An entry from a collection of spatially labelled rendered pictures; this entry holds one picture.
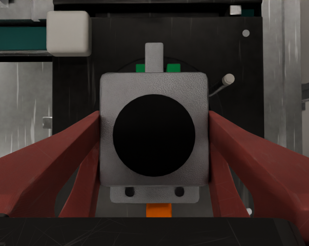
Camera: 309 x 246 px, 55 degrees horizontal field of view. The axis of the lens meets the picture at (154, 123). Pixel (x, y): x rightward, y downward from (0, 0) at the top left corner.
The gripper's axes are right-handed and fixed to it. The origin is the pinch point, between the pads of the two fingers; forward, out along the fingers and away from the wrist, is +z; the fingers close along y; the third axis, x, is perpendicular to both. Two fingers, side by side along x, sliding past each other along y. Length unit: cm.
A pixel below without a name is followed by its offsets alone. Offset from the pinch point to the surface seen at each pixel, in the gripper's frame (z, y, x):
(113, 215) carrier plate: 11.0, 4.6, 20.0
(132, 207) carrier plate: 11.5, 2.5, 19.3
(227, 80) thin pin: 10.7, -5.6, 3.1
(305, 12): 36.1, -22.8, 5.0
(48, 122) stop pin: 17.7, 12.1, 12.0
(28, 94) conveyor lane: 24.0, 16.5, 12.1
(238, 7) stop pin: 25.6, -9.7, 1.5
